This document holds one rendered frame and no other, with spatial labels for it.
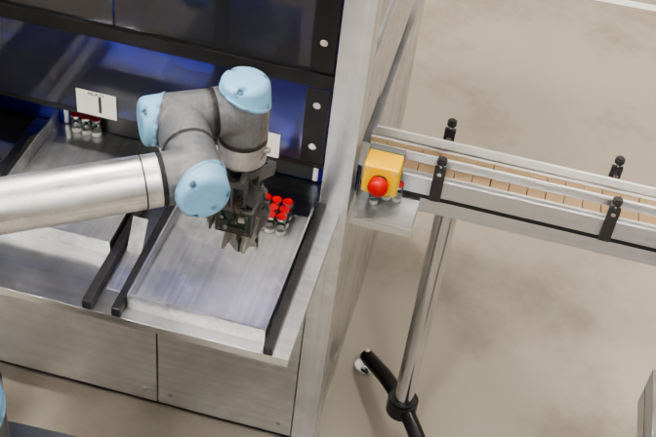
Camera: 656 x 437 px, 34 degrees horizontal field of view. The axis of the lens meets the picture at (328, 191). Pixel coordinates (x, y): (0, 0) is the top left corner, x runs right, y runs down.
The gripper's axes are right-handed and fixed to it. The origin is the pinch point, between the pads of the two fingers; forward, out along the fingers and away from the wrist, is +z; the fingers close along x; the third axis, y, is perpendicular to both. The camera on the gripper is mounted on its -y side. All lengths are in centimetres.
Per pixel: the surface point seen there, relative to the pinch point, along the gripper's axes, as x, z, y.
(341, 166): 10.1, 9.0, -35.5
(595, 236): 63, 21, -46
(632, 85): 91, 110, -241
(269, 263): 1.5, 21.4, -17.1
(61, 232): -37.5, 18.6, -9.6
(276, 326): 7.3, 19.6, -0.8
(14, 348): -68, 94, -36
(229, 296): -3.2, 21.4, -6.7
